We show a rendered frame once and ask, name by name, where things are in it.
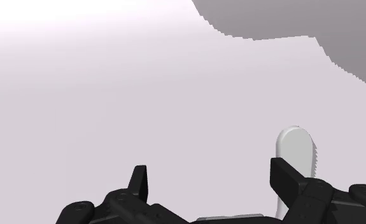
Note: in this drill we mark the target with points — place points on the white rounded flat object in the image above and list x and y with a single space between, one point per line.
295 149

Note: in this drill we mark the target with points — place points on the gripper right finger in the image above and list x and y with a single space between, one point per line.
313 195

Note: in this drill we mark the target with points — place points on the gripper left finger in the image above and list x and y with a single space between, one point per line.
130 204

